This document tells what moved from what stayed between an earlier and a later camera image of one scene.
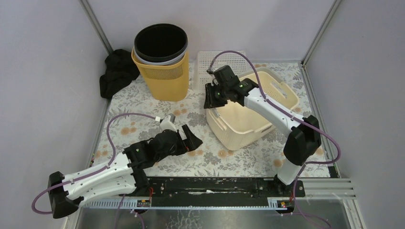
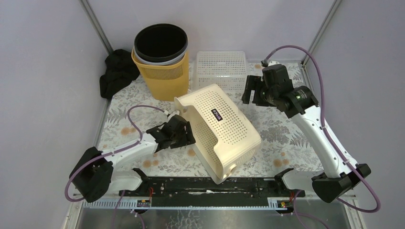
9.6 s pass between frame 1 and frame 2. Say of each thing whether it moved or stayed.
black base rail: stayed
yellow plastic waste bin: stayed
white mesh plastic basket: stayed
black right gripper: moved
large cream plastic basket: moved
